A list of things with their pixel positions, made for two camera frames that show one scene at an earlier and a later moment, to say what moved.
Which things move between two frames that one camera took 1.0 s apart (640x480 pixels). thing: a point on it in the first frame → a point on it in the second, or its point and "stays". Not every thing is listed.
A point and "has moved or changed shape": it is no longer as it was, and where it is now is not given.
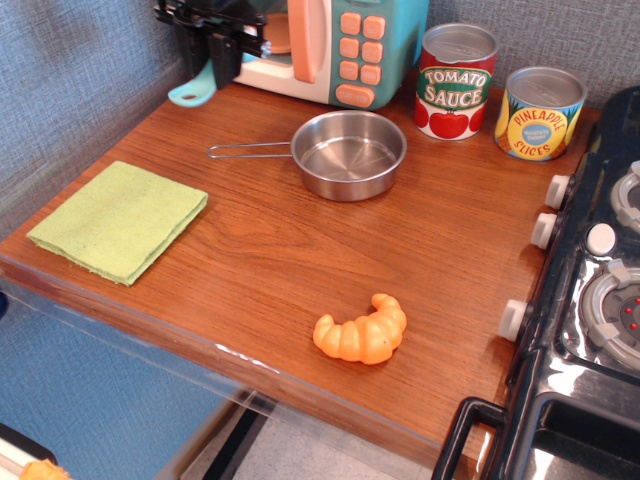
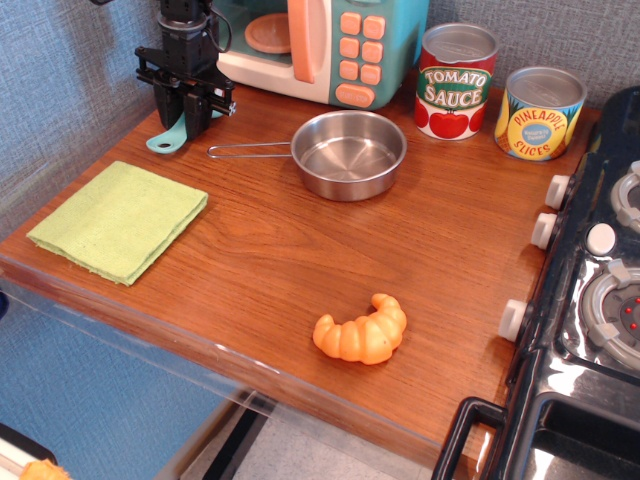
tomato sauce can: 454,81 stays
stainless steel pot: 342,155 stays
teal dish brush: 199,88 has moved or changed shape
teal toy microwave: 350,54 stays
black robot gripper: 222,28 → 188,62
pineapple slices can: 539,116 stays
